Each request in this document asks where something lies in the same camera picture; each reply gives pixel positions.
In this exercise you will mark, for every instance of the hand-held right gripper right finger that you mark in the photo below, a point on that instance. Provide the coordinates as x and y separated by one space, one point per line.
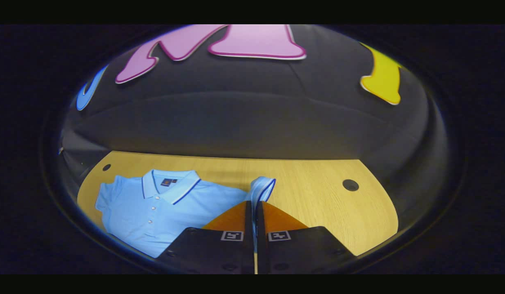
301 253

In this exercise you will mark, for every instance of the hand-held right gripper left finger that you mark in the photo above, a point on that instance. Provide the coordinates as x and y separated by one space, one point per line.
211 253

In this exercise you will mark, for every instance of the light blue T-shirt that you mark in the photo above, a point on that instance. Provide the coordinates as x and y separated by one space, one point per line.
146 212

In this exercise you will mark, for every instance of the black backdrop cloth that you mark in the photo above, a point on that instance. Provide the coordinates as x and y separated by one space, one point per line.
252 122

